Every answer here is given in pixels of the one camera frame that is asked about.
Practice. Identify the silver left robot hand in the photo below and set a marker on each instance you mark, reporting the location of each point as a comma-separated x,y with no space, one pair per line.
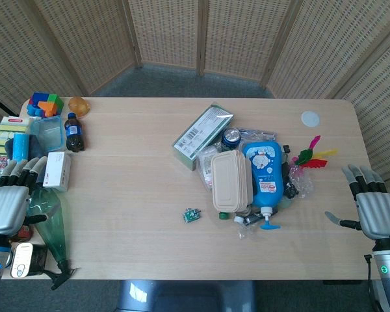
8,208

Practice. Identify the orange transparent dome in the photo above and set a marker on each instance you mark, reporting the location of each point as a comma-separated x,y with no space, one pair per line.
79,107

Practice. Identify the dark tin can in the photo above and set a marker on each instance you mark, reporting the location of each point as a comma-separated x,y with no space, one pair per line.
39,260

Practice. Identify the woven folding screen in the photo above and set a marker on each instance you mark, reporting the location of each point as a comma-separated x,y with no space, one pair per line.
240,35

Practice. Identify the clear bag with black parts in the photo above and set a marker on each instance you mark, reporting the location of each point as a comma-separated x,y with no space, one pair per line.
295,182

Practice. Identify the black item in clear bag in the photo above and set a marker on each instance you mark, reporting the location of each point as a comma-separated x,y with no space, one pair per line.
252,220

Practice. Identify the white round lid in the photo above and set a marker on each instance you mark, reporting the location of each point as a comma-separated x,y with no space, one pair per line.
310,119

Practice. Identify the crushed green plastic bottle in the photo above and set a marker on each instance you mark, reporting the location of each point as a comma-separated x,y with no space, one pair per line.
52,221

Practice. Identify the green cardboard box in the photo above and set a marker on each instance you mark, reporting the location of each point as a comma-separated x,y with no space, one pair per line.
201,135

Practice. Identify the blue plastic food container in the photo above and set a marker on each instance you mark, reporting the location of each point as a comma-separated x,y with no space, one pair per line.
48,133

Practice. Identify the silver foil packet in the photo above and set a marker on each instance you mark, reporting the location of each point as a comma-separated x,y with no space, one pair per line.
258,134

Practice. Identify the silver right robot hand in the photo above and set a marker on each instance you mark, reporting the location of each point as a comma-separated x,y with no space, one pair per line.
378,214

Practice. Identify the clear snack bag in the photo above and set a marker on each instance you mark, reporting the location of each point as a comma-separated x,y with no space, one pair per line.
206,165

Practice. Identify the colourful block puzzle cube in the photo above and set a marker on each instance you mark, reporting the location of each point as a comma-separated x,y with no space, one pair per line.
45,104

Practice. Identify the green bottle with green cap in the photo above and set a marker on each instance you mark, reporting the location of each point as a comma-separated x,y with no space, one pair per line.
223,215

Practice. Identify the colourful feather shuttlecock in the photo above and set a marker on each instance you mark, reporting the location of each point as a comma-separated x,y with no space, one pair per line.
312,159

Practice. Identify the light blue roll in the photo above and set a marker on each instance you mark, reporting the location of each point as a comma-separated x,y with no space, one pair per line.
21,148

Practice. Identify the small cola bottle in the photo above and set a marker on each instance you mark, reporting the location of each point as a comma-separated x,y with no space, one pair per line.
73,135

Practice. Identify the yellow sponge pack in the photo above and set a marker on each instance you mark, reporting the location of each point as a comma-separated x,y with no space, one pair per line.
13,128

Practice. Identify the clear bottle with white cap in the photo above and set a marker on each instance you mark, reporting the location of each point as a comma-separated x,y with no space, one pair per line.
239,219

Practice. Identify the blue cartoon pump bottle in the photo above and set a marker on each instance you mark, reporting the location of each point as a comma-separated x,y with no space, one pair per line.
265,175

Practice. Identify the beige lunch box stack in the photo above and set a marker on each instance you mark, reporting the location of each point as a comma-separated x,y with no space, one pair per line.
229,180

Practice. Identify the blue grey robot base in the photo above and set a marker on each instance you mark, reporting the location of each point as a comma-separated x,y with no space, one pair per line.
185,297

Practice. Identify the white rounded card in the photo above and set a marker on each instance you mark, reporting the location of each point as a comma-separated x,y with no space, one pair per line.
21,260

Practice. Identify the white cardboard box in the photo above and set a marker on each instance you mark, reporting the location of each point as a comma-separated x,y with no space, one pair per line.
57,170

